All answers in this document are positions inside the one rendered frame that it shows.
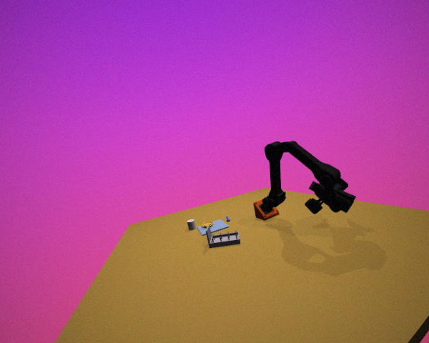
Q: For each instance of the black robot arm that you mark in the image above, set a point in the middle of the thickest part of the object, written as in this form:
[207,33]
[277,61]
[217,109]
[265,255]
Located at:
[328,177]

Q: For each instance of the yellow round plate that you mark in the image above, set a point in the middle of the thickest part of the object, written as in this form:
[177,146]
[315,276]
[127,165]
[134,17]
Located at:
[204,225]

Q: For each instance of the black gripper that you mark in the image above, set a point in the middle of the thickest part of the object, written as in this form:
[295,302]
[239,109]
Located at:
[315,206]

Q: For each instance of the grey dish rack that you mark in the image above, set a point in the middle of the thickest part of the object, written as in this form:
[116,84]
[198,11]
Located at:
[220,240]

